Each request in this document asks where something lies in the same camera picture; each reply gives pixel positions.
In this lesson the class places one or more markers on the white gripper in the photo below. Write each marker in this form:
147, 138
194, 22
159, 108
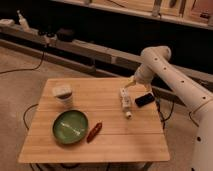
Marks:
143, 75

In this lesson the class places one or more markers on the white plastic bottle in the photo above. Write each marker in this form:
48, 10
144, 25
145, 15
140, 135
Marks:
125, 102

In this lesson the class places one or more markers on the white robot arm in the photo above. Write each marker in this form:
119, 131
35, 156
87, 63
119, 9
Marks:
154, 60

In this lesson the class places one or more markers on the white spray bottle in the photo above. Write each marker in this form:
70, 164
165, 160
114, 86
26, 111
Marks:
23, 22

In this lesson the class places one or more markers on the black smartphone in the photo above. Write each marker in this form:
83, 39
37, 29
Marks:
144, 100

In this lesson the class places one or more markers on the red chili pepper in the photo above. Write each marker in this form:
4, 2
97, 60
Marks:
94, 132

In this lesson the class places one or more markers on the wooden table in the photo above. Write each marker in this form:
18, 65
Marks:
111, 136

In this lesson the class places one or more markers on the white paper cup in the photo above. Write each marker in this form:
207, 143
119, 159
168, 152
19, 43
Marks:
63, 93

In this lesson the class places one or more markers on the black round device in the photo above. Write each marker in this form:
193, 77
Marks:
66, 35

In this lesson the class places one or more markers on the green round plate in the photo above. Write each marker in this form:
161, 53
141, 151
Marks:
70, 127

